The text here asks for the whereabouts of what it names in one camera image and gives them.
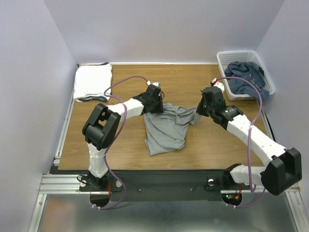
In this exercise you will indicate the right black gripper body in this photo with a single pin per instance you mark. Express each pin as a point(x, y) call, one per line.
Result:
point(201, 109)

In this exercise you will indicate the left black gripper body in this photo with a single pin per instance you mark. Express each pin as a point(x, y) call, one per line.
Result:
point(158, 106)

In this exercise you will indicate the grey tank top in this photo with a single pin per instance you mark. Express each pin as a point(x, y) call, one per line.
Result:
point(167, 131)

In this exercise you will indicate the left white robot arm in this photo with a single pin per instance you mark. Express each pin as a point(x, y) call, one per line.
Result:
point(102, 125)

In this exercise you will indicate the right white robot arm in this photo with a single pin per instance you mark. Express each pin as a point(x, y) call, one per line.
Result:
point(281, 168)

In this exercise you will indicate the blue tank top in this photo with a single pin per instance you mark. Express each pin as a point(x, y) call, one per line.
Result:
point(250, 72)

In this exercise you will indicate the folded white tank top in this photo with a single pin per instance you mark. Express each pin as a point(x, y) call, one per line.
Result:
point(93, 82)

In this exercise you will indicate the white plastic basket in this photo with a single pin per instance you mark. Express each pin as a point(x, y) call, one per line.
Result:
point(226, 57)

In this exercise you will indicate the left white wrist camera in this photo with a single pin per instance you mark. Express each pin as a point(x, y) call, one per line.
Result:
point(157, 84)

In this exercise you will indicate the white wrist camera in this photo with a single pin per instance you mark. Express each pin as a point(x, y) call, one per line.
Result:
point(157, 84)
point(216, 83)

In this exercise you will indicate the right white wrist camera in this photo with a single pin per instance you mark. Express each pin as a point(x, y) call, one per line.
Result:
point(216, 83)

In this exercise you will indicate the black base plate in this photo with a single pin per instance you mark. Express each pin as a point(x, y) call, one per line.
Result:
point(163, 185)

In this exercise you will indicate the aluminium frame rail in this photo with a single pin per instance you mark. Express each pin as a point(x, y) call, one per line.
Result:
point(61, 207)

